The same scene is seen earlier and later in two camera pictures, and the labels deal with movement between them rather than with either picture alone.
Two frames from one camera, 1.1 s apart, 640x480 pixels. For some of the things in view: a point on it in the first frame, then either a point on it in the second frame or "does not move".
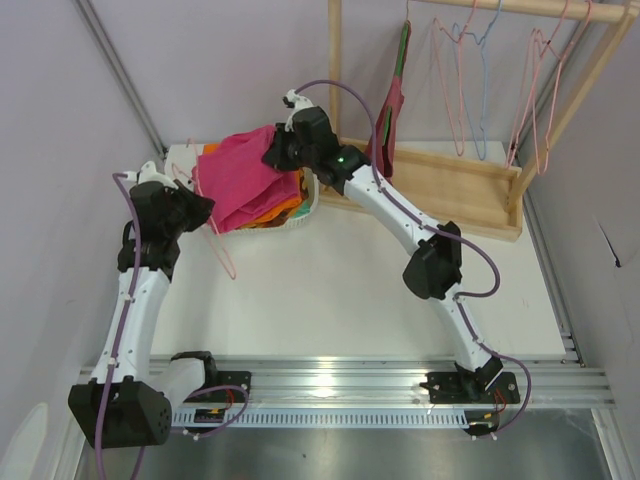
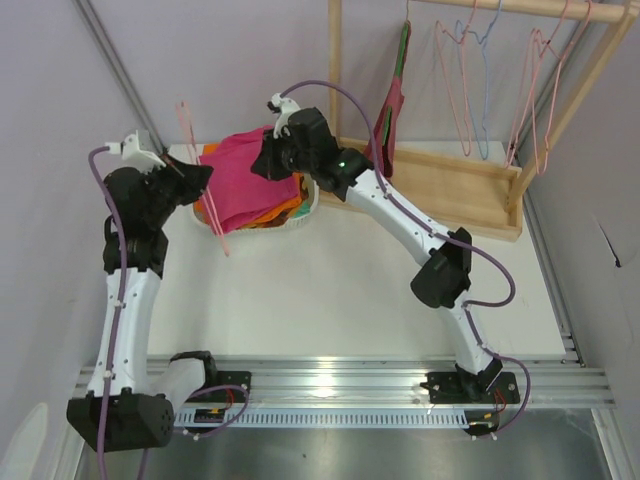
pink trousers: x=237 y=180 does not move
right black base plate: x=469 y=389 does not move
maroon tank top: x=384 y=130 does not move
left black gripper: x=189 y=208 to x=176 y=179
